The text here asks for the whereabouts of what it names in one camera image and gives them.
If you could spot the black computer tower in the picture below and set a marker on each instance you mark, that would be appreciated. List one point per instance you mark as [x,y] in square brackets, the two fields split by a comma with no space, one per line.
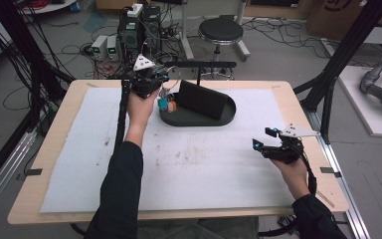
[151,26]
[130,36]

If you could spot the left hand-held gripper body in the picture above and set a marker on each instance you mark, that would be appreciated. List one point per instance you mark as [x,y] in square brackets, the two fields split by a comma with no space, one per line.
[144,81]

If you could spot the white foam mat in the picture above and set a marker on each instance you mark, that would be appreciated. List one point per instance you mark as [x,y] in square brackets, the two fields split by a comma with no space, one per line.
[195,179]

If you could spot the black stand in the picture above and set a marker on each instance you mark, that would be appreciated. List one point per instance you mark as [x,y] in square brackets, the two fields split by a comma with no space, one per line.
[199,64]

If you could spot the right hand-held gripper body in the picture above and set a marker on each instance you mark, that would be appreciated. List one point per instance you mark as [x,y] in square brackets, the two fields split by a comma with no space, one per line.
[286,149]

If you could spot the black frame post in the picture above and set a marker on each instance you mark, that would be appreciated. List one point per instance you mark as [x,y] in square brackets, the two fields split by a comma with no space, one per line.
[20,43]
[348,46]

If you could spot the blue key tag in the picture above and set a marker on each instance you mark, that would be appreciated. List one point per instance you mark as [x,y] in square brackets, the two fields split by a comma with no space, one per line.
[162,104]

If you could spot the white power adapter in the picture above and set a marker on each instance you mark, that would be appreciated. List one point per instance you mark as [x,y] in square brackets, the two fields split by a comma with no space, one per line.
[135,10]

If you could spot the white platform board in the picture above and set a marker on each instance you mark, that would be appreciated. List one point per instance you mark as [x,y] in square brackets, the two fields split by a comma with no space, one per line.
[361,113]

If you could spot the person's left hand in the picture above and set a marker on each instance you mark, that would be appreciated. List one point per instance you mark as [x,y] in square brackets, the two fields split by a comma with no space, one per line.
[141,111]

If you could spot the black oval tray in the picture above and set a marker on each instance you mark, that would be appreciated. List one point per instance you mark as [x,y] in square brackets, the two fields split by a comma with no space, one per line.
[192,120]

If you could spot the white bench power supply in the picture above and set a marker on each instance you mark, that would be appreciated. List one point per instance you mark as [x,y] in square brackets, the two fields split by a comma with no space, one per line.
[112,48]
[99,48]

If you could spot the white desk frame leg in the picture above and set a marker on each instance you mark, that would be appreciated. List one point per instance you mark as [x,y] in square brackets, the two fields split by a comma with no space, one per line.
[186,36]
[242,40]

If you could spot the black round stool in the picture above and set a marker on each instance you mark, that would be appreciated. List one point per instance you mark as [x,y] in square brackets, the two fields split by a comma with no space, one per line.
[220,30]

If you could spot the red key tag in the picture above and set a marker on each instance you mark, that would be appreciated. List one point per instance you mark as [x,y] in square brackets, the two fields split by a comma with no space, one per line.
[172,106]

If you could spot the person's right hand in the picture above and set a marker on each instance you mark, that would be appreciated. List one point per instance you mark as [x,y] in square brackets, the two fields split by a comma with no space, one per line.
[293,176]

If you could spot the aluminium rail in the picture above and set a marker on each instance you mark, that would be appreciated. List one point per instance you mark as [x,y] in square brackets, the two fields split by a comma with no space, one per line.
[341,186]
[0,179]

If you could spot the black wallet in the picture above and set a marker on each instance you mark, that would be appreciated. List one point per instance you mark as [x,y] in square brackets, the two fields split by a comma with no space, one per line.
[202,99]

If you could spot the dark tape piece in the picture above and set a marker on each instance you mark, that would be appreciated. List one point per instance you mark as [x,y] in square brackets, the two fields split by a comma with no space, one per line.
[330,170]
[32,172]

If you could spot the brown cardboard box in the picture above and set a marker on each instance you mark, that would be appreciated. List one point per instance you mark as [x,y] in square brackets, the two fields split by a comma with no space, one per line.
[335,16]

